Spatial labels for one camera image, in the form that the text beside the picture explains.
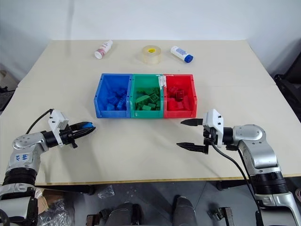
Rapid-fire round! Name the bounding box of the large red toy brick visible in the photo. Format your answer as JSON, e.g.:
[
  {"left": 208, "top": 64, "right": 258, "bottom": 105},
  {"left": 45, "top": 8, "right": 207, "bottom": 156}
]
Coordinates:
[{"left": 166, "top": 98, "right": 179, "bottom": 111}]

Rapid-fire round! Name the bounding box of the white bottle with blue cap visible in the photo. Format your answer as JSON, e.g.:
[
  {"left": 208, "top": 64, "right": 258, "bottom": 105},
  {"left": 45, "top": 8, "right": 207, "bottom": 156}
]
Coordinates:
[{"left": 170, "top": 45, "right": 194, "bottom": 64}]

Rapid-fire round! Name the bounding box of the brown cardboard box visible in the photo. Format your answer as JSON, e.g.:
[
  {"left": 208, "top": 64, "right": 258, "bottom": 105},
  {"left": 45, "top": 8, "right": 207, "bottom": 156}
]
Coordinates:
[{"left": 37, "top": 189, "right": 64, "bottom": 215}]

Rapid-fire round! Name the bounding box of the clear tape roll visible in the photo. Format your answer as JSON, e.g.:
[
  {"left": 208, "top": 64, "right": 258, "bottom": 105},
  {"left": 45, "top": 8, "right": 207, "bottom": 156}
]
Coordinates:
[{"left": 141, "top": 44, "right": 163, "bottom": 65}]

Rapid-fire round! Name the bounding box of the crumpled clear plastic wrap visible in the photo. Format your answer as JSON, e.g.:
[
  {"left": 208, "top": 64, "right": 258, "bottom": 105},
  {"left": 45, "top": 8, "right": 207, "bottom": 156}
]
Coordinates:
[{"left": 37, "top": 198, "right": 76, "bottom": 226}]

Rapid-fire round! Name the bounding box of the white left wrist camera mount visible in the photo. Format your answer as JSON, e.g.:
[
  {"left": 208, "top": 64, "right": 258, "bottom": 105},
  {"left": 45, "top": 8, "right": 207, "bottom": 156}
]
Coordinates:
[{"left": 48, "top": 109, "right": 70, "bottom": 148}]

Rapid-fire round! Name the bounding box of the red plastic bin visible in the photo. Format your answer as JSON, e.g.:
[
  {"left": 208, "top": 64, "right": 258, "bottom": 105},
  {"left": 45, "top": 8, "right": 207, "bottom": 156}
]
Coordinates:
[{"left": 163, "top": 74, "right": 198, "bottom": 119}]

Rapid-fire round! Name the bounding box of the black equipment beside table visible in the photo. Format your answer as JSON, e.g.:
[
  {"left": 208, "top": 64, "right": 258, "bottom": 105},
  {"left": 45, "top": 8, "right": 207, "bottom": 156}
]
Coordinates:
[{"left": 0, "top": 86, "right": 15, "bottom": 112}]

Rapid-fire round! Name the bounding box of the white bottle with red print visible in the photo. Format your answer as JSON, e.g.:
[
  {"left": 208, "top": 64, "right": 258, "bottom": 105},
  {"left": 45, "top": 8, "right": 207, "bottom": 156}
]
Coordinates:
[{"left": 94, "top": 40, "right": 114, "bottom": 59}]

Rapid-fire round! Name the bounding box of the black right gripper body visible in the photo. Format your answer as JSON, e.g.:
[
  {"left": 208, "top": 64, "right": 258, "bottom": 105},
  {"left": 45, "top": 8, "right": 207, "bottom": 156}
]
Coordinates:
[{"left": 202, "top": 125, "right": 218, "bottom": 147}]

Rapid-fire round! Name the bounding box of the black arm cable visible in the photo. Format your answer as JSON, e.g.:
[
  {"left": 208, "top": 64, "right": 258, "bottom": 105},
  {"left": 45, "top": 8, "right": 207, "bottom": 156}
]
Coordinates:
[
  {"left": 211, "top": 140, "right": 262, "bottom": 214},
  {"left": 25, "top": 108, "right": 55, "bottom": 135}
]

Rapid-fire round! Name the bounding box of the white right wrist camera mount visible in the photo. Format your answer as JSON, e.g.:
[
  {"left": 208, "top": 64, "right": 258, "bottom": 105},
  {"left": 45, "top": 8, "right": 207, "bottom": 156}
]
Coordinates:
[{"left": 203, "top": 108, "right": 225, "bottom": 148}]

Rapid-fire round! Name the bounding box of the blue plastic bin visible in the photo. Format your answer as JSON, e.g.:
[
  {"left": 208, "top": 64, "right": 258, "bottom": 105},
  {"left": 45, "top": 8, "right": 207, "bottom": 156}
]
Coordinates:
[{"left": 93, "top": 73, "right": 133, "bottom": 119}]

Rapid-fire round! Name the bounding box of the black bag beside table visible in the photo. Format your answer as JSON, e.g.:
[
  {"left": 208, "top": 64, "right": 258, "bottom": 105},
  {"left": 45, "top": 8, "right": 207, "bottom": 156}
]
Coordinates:
[{"left": 274, "top": 40, "right": 301, "bottom": 113}]

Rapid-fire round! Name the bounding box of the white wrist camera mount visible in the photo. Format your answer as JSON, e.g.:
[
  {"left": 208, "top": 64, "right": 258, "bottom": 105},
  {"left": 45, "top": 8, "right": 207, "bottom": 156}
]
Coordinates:
[
  {"left": 203, "top": 108, "right": 225, "bottom": 148},
  {"left": 48, "top": 109, "right": 70, "bottom": 148}
]

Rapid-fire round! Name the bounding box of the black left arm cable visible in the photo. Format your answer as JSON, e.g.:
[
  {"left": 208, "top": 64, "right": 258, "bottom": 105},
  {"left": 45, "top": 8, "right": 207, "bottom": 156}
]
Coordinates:
[{"left": 25, "top": 108, "right": 55, "bottom": 135}]

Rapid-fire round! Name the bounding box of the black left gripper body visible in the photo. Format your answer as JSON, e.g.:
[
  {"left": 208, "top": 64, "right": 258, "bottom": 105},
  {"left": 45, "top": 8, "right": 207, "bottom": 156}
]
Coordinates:
[{"left": 58, "top": 127, "right": 79, "bottom": 149}]

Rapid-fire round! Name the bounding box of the curved green toy brick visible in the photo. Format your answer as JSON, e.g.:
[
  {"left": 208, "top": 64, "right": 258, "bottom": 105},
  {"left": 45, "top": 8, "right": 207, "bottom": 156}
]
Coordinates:
[{"left": 135, "top": 95, "right": 151, "bottom": 105}]

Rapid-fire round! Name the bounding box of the dark rounded shape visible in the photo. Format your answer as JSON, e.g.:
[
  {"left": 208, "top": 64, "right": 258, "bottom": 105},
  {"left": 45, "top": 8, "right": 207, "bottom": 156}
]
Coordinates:
[
  {"left": 173, "top": 195, "right": 198, "bottom": 226},
  {"left": 110, "top": 202, "right": 143, "bottom": 226}
]

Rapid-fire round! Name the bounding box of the green plastic bin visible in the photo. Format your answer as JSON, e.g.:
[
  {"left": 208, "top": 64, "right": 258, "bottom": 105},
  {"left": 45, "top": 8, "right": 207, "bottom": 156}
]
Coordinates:
[{"left": 129, "top": 73, "right": 165, "bottom": 119}]

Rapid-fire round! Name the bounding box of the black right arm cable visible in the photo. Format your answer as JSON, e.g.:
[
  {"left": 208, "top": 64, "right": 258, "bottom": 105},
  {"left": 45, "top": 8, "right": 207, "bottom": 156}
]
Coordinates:
[{"left": 211, "top": 140, "right": 262, "bottom": 214}]

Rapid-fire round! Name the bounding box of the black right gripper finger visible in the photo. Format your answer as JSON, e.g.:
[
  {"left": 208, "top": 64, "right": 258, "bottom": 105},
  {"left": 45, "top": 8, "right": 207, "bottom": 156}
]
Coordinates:
[
  {"left": 180, "top": 118, "right": 204, "bottom": 127},
  {"left": 176, "top": 142, "right": 210, "bottom": 156}
]

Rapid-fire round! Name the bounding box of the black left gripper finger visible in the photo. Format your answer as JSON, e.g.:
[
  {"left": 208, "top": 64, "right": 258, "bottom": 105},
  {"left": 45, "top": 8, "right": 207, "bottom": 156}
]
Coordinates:
[
  {"left": 68, "top": 121, "right": 88, "bottom": 132},
  {"left": 70, "top": 127, "right": 96, "bottom": 140}
]

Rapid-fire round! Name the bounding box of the black metal bracket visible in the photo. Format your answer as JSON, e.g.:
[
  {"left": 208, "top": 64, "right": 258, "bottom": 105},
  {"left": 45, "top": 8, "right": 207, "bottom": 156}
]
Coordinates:
[
  {"left": 86, "top": 208, "right": 111, "bottom": 226},
  {"left": 207, "top": 207, "right": 235, "bottom": 226}
]

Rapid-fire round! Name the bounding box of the small clear plastic bag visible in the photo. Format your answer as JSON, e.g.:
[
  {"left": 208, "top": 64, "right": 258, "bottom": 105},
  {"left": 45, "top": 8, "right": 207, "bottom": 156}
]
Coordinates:
[{"left": 97, "top": 184, "right": 116, "bottom": 200}]

